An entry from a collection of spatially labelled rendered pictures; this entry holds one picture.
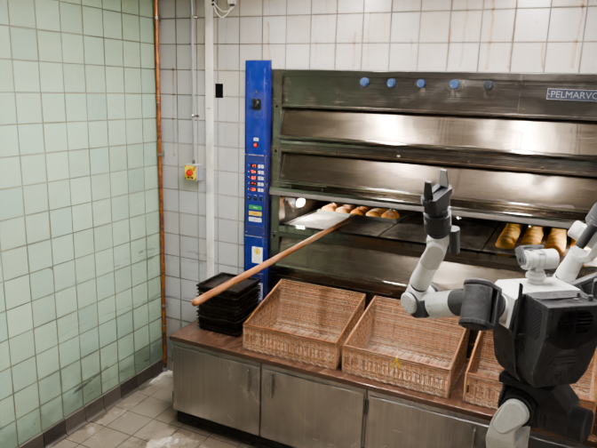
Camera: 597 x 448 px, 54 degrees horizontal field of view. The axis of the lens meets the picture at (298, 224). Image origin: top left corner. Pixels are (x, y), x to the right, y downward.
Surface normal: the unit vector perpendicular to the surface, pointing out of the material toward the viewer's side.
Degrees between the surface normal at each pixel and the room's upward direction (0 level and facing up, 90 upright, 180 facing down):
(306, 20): 90
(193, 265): 90
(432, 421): 90
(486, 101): 90
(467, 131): 70
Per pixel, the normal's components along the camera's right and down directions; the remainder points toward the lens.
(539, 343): -0.97, 0.03
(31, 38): 0.90, 0.12
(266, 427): -0.42, 0.19
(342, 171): -0.40, -0.14
